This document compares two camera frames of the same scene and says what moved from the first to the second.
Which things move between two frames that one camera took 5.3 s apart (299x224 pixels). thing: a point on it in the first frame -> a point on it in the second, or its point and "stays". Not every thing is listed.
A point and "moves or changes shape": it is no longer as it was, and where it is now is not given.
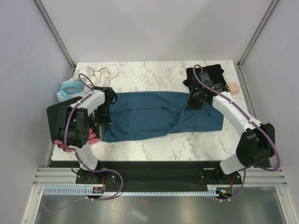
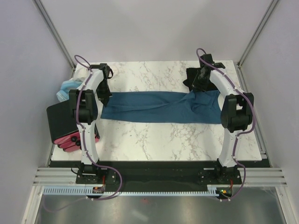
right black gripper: [190, 103] -> [199, 73]
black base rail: [209, 174] stays
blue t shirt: [139, 115] moves or changes shape
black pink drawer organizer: [79, 134] stays
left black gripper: [107, 122] -> [104, 98]
